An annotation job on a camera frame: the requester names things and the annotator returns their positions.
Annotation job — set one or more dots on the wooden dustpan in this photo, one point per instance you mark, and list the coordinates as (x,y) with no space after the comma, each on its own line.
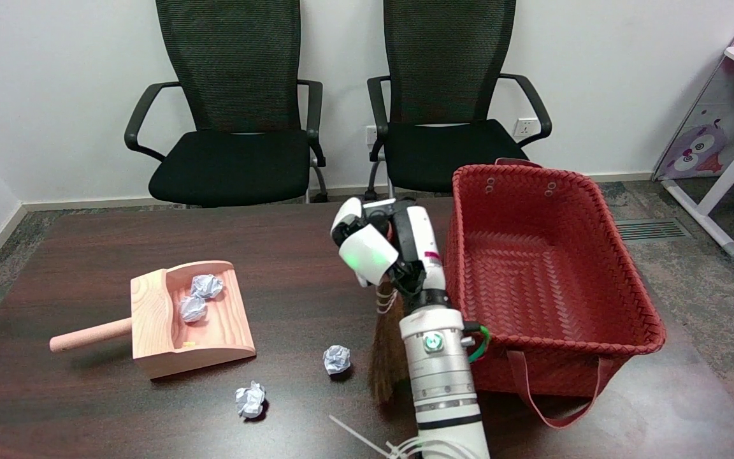
(227,319)

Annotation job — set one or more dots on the pink owl print shelf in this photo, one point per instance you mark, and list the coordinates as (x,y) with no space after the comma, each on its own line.
(698,150)

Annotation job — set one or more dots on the red woven basket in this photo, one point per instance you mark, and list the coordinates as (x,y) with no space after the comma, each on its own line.
(532,280)

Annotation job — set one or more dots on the brown straw hand broom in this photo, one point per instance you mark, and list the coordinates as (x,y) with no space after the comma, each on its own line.
(386,363)

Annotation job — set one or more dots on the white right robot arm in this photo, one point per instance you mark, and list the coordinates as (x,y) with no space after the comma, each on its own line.
(437,382)

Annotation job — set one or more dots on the black mesh office chair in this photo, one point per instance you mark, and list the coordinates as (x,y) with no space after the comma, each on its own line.
(233,159)
(431,153)

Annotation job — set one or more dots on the white zip tie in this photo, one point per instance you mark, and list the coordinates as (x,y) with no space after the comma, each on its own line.
(354,433)

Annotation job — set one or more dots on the floor vent grille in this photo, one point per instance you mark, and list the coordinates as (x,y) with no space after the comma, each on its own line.
(650,229)

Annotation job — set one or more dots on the white paper ball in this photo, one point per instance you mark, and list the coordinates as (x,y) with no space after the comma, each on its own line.
(336,359)
(250,400)
(207,285)
(193,308)

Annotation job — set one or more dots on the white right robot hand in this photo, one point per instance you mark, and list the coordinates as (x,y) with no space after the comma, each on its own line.
(367,252)

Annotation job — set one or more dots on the white desk leg frame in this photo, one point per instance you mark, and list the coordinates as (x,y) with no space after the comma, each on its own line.
(733,172)

